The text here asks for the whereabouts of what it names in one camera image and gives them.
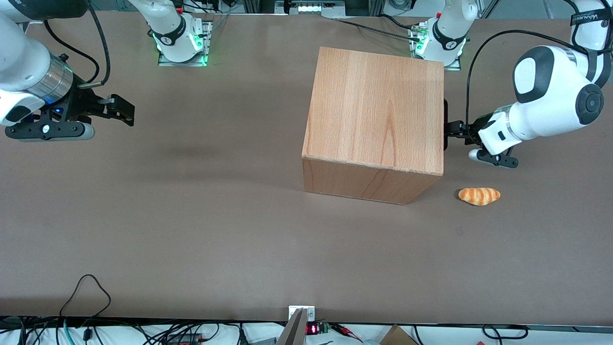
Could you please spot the aluminium profile post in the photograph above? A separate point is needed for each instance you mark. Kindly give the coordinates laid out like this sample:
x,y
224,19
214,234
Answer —
x,y
293,330

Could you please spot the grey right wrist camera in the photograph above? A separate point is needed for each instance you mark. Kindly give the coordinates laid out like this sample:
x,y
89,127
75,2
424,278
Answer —
x,y
48,132

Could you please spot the silver metal bracket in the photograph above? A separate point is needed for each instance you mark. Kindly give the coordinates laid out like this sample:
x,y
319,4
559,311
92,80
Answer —
x,y
311,314

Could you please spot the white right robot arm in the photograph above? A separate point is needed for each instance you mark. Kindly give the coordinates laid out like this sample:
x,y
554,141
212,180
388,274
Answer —
x,y
24,62

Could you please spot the red digit display board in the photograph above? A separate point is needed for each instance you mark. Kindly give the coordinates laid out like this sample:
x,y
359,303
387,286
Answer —
x,y
313,329

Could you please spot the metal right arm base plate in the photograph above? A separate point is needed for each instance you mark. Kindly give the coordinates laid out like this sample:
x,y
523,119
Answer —
x,y
209,43

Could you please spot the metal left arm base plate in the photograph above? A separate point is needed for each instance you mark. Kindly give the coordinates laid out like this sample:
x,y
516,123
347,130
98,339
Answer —
x,y
452,66

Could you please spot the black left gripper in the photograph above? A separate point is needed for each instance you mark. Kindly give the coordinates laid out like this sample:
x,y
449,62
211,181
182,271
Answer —
x,y
471,128

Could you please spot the brown cardboard piece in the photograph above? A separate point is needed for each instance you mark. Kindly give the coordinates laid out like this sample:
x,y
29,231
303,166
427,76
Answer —
x,y
397,337

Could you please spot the white lit power strip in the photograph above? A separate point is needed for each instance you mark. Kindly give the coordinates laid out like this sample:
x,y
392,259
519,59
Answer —
x,y
309,7

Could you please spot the wooden drawer cabinet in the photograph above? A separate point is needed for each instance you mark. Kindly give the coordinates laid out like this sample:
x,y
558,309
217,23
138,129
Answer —
x,y
373,120

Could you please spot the orange striped bread roll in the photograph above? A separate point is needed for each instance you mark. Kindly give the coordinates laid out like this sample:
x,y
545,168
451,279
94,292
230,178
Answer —
x,y
479,195

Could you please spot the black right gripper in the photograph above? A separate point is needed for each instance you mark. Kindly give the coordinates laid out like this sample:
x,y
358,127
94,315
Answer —
x,y
82,105

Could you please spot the orange black electronic device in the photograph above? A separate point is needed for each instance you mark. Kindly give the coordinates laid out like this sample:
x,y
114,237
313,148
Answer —
x,y
184,339

